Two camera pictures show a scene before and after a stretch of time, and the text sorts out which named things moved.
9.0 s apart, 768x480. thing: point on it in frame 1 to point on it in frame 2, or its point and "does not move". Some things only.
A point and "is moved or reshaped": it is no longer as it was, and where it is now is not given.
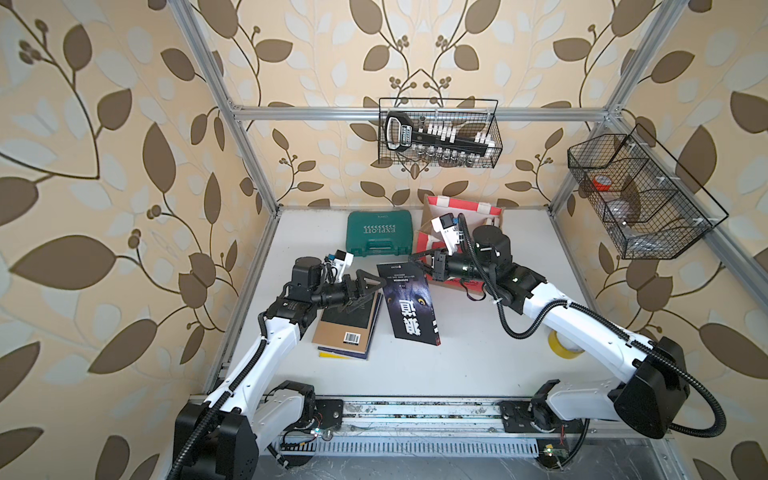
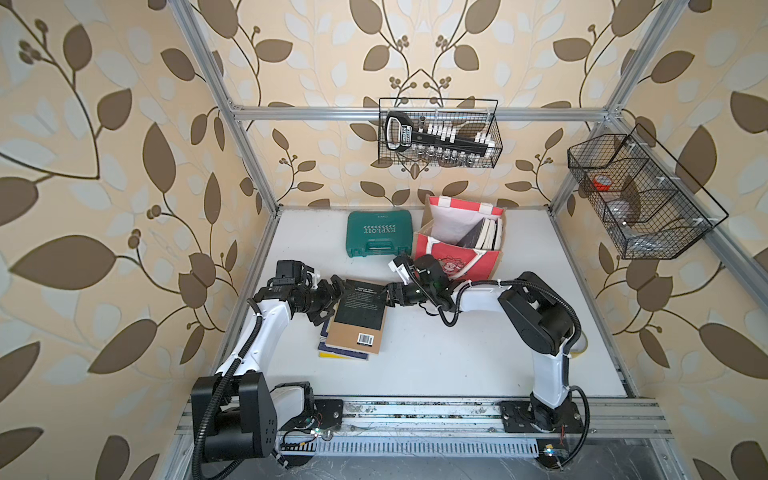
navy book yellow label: x=371 y=337 to x=325 y=348
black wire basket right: x=648 y=206 does not move
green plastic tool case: x=379 y=233 does not move
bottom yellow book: x=331 y=355 does not move
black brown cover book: x=348 y=327 does not move
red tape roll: x=602 y=183 does not move
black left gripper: x=358 y=289 to x=327 y=297
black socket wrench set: x=403 y=133 does not move
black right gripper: x=439 y=269 to x=391 y=294
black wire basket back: x=452 y=132 does not move
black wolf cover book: x=409 y=302 is moved or reshaped
